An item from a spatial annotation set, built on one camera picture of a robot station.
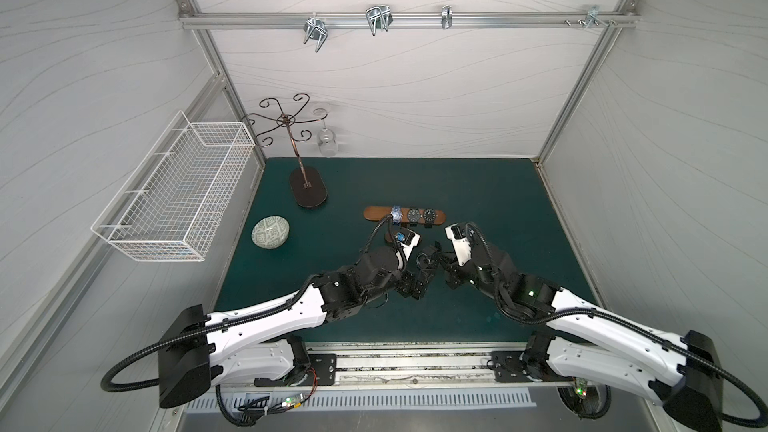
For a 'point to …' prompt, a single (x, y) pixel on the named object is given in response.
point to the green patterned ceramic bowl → (270, 232)
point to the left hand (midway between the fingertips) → (422, 266)
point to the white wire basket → (172, 204)
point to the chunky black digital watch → (425, 261)
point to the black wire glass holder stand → (308, 187)
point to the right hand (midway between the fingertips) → (438, 253)
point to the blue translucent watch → (397, 214)
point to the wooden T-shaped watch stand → (379, 213)
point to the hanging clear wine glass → (327, 138)
